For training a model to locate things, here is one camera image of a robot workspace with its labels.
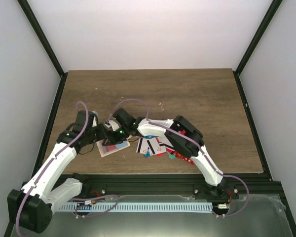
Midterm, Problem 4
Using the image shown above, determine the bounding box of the light blue slotted cable duct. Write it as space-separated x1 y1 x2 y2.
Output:
58 202 213 213

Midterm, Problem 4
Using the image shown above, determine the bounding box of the red card gold vip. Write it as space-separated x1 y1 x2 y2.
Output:
182 157 194 165

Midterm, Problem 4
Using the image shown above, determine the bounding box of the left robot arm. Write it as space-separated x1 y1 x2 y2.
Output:
7 111 105 234

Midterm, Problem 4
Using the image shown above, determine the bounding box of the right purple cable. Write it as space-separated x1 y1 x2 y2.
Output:
108 98 250 218

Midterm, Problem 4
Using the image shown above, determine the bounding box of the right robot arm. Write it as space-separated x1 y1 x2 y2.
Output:
107 108 228 199

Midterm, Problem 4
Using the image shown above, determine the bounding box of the beige leather card holder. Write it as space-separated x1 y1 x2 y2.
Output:
96 140 130 157

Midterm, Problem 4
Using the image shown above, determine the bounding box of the blue card upper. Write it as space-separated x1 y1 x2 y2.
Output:
143 135 155 139

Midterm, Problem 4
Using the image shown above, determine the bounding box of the white black red card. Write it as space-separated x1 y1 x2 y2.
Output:
156 137 175 157

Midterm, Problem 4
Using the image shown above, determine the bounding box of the black aluminium frame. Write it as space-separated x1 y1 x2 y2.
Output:
3 0 296 237

